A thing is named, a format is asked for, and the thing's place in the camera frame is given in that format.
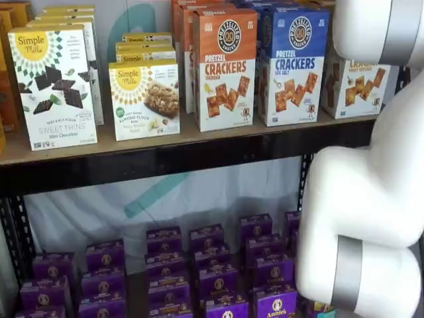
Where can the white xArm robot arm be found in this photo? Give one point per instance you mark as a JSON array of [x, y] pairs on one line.
[[364, 205]]

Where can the black metal shelf rack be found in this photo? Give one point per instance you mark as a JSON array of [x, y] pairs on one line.
[[165, 165]]

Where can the wooden shelf board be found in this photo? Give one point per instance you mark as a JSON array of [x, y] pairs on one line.
[[149, 144]]

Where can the orange cheddar pretzel crackers box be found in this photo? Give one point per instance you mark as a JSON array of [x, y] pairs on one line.
[[228, 76], [189, 66], [177, 23]]

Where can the Simple Mills almond bars box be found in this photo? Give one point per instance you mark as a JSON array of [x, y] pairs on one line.
[[145, 53], [147, 37], [145, 106]]

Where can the blue pretzel crackers box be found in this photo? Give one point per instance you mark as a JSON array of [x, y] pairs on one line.
[[245, 3], [261, 20], [295, 83]]

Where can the Simple Mills Sweet Thins box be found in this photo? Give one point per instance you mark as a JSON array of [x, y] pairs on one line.
[[96, 92], [53, 99], [66, 16], [69, 8]]

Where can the yellow white pretzel crackers box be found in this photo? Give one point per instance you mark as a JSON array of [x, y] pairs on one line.
[[361, 92]]

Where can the orange yellow snack box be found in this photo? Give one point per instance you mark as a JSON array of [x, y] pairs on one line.
[[10, 83], [18, 13], [2, 99]]

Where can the white backdrop sheet teal print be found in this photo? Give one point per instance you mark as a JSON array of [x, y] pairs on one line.
[[99, 212]]

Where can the purple Annie's boxes group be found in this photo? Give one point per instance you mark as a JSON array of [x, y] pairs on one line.
[[136, 295]]

